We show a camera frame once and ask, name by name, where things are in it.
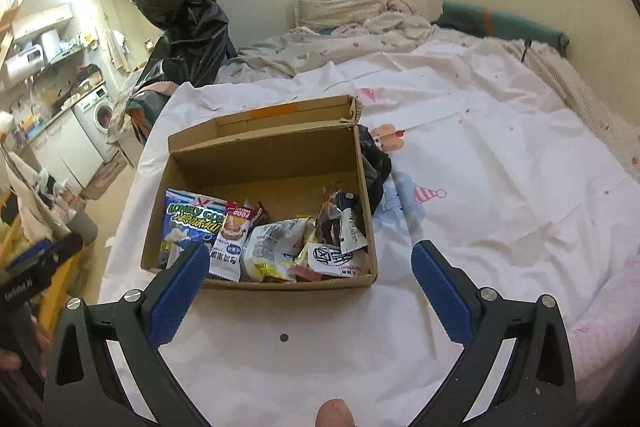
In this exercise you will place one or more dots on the yellow wooden rack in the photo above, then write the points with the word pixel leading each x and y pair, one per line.
pixel 49 303

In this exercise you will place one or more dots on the grey trash bin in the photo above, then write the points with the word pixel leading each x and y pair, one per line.
pixel 82 224

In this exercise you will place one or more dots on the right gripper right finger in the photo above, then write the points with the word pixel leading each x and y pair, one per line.
pixel 537 387

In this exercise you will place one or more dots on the blue green puffed snack bag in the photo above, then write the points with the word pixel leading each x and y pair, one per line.
pixel 189 218

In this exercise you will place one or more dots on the white black noodle snack pack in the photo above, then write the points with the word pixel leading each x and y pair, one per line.
pixel 332 262

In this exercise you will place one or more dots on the white red snack packet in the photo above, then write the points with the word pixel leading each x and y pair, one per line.
pixel 301 271

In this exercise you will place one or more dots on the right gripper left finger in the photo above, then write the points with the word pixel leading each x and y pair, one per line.
pixel 83 387

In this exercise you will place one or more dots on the dark chocolate snack pack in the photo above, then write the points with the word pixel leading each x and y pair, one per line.
pixel 340 222

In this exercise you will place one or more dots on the white washing machine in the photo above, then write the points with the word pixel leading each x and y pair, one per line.
pixel 94 112

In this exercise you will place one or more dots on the teal rolled mat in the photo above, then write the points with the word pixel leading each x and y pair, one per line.
pixel 481 22

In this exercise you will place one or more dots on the white kitchen cabinet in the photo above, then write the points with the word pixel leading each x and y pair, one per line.
pixel 65 151

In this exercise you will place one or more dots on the white red cake snack pack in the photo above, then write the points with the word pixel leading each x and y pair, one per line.
pixel 226 253

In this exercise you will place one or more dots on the brown cardboard box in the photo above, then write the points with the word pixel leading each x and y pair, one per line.
pixel 284 156

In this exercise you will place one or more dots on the beige pillow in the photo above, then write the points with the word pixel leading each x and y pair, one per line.
pixel 325 14

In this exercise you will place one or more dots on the dark grey cloth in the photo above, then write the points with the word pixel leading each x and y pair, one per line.
pixel 376 166

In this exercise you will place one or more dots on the floral grey blanket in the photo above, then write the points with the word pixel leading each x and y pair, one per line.
pixel 302 49

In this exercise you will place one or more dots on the yellow chip snack bag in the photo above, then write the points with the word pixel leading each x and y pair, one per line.
pixel 271 250

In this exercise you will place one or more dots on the person's right hand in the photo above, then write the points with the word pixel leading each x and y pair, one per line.
pixel 334 413

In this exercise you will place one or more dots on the black plastic garbage bag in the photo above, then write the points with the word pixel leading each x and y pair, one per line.
pixel 194 43

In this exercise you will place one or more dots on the brown floor mat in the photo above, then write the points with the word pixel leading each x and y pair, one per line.
pixel 105 177

